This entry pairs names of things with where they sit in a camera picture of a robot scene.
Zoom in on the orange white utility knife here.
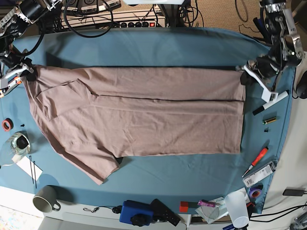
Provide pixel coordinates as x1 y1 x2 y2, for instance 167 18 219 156
0 76 22 98

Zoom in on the red tape roll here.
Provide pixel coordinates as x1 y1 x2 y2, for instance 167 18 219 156
1 118 13 132

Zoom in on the purple tape roll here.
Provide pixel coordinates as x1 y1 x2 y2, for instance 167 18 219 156
249 186 262 198

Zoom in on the clear tape roll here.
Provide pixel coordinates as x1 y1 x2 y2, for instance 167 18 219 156
0 132 31 168

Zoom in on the white plastic cup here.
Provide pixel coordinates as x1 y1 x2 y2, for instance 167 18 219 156
224 191 249 229

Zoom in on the black remote control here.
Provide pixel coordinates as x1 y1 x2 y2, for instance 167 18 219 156
150 199 181 227

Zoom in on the orange screwdriver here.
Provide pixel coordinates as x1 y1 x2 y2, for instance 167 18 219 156
242 147 269 178

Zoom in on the white power strip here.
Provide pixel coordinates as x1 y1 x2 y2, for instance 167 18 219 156
67 8 166 28

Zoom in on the blue box device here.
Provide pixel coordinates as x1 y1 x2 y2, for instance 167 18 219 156
119 200 154 227

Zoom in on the clear plastic package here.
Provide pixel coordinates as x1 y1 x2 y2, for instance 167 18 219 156
242 160 278 188

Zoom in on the black computer mouse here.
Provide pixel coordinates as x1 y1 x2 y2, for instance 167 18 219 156
295 71 307 99

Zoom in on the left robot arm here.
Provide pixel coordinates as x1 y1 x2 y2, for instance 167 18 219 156
247 0 304 80

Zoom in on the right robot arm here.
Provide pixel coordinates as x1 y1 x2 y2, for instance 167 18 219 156
0 0 62 86

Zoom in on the black power adapter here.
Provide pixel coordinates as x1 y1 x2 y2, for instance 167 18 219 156
283 189 307 196

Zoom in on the white black marker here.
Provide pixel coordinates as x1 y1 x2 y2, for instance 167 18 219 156
252 90 289 115

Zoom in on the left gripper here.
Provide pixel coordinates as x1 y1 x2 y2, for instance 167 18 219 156
240 56 281 85

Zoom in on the purple marker pen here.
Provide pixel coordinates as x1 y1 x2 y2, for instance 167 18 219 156
198 200 219 207

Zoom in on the red black block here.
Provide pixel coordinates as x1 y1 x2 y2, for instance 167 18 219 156
179 201 199 213

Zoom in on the white paper card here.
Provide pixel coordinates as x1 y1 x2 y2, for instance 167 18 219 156
16 157 43 181

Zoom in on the black cable tie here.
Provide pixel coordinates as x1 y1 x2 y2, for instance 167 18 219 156
29 156 37 189

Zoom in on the blue table cloth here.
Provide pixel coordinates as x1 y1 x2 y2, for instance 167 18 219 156
0 28 292 212

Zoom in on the pinkish-brown T-shirt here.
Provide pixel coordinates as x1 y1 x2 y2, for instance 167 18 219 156
23 66 245 184

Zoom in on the grey ceramic mug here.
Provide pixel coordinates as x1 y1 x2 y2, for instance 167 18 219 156
32 185 61 213

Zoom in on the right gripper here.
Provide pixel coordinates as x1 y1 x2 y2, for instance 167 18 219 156
0 54 38 81

